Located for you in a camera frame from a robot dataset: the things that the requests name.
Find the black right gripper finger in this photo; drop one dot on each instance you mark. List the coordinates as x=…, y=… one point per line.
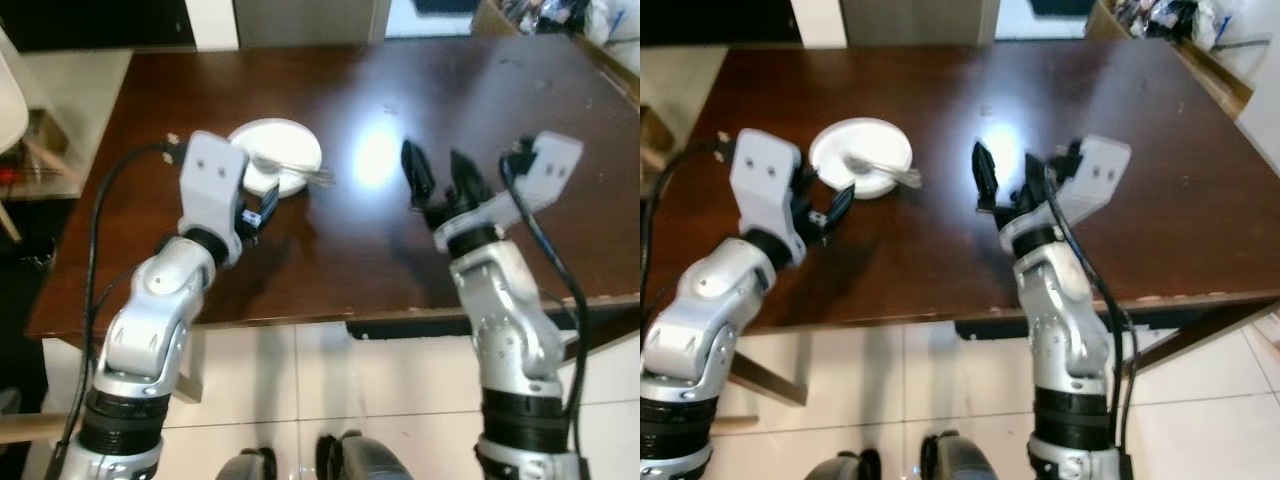
x=987, y=180
x=467, y=185
x=1035, y=180
x=418, y=178

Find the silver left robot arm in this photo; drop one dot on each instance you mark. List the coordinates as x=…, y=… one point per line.
x=700, y=320
x=150, y=320

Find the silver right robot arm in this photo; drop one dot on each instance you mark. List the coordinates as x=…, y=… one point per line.
x=505, y=320
x=1065, y=330

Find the silver metal spoon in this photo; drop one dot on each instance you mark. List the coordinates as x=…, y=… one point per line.
x=890, y=170
x=300, y=172

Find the white round bowl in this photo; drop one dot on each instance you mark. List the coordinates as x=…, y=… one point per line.
x=275, y=135
x=860, y=135

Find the black table underframe bar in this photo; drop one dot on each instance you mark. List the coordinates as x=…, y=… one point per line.
x=440, y=326

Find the wooden table leg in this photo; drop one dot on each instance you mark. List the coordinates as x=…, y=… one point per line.
x=188, y=365
x=765, y=372

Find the brown cardboard box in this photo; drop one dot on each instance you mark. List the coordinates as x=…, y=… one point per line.
x=1205, y=70
x=495, y=22

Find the grey cabinet door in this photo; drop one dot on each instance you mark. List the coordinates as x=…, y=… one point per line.
x=920, y=20
x=310, y=20

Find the crumpled plastic bags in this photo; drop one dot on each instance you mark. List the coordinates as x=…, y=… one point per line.
x=1170, y=18
x=560, y=15

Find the robot left leg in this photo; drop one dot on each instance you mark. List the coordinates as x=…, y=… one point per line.
x=248, y=466
x=845, y=467

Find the robot leg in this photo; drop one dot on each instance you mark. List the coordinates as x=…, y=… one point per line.
x=362, y=460
x=958, y=460
x=248, y=466
x=845, y=467

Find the robot right leg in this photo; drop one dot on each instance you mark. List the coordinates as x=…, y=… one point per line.
x=958, y=460
x=362, y=460

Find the white chair with wooden legs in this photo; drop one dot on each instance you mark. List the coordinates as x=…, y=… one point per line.
x=10, y=100

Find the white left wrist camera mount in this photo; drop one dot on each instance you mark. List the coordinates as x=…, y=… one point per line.
x=212, y=175
x=765, y=180

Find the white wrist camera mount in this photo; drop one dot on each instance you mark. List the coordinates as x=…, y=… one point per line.
x=765, y=180
x=548, y=170
x=1098, y=175
x=212, y=175

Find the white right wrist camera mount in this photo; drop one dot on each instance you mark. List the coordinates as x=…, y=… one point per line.
x=1098, y=175
x=548, y=170

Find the white door frame post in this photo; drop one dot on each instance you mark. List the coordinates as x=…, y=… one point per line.
x=212, y=22
x=818, y=22

